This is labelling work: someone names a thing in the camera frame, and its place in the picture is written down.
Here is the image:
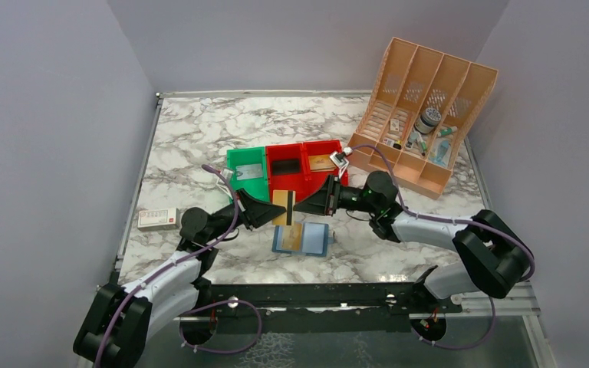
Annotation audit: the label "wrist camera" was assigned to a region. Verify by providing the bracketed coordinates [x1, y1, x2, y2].
[329, 147, 353, 178]
[216, 168, 233, 197]

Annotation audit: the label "middle red plastic bin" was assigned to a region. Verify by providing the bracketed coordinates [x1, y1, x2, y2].
[265, 143, 315, 201]

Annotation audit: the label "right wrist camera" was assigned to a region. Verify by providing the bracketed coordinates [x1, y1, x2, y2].
[329, 147, 353, 178]

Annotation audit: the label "light blue packet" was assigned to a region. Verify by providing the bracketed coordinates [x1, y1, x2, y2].
[429, 139, 452, 168]

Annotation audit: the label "peach desk organizer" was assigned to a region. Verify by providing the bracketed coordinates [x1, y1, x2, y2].
[348, 38, 499, 199]

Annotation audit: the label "purple cable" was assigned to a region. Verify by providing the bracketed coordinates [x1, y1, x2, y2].
[94, 163, 239, 368]
[345, 144, 536, 283]

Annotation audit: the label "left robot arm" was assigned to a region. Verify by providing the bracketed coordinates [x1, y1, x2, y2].
[73, 189, 287, 367]

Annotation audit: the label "round grey jar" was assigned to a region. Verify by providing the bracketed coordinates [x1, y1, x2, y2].
[414, 107, 442, 134]

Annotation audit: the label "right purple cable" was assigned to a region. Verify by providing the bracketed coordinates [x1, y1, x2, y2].
[345, 144, 536, 283]

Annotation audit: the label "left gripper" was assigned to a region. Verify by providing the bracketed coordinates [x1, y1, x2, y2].
[205, 187, 286, 243]

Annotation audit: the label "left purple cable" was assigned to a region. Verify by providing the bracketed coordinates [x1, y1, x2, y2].
[94, 163, 239, 368]

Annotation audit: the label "gold credit card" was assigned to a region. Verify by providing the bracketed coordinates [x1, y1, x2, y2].
[281, 222, 303, 251]
[308, 155, 337, 172]

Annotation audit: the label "red plastic bin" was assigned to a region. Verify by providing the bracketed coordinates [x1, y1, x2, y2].
[265, 143, 315, 201]
[303, 140, 341, 192]

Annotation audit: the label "black card in bin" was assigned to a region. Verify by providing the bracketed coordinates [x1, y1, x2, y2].
[271, 159, 301, 176]

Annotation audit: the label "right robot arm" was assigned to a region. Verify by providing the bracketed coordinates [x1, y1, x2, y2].
[294, 171, 535, 312]

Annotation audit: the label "silver card in bin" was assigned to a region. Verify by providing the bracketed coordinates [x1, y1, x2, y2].
[235, 163, 264, 181]

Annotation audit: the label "green tipped tube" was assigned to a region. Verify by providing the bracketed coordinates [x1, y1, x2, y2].
[436, 126, 459, 137]

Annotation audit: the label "small white red box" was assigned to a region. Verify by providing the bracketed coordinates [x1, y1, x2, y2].
[137, 207, 179, 231]

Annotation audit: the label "green plastic bin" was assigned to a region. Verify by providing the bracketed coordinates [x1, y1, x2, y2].
[226, 146, 269, 202]

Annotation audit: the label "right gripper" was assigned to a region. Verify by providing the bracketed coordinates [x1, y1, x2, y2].
[293, 174, 379, 216]

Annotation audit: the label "blue leather card holder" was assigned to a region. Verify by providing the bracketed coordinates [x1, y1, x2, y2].
[272, 222, 335, 257]

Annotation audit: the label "small items in organizer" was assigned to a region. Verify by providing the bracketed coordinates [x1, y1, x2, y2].
[381, 116, 427, 157]

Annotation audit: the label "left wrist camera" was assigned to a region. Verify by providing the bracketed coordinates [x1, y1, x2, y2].
[216, 168, 233, 197]

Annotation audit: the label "right red plastic bin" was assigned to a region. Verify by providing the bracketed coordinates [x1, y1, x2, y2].
[303, 140, 341, 192]

